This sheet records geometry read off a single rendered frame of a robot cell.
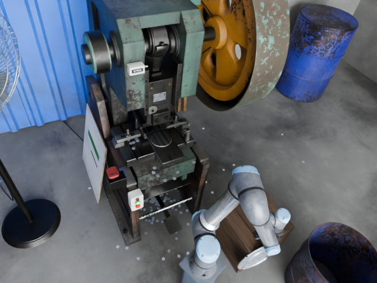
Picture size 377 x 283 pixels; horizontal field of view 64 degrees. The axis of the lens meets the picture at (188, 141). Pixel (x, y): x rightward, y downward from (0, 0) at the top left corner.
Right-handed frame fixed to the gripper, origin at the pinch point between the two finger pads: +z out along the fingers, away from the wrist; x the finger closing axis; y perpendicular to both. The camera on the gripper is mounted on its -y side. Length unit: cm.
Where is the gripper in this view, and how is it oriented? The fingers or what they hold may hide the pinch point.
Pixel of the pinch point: (262, 243)
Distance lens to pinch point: 199.2
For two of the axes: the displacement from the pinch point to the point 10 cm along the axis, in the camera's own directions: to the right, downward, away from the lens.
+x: -1.1, -7.3, 6.8
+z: -1.0, 6.9, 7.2
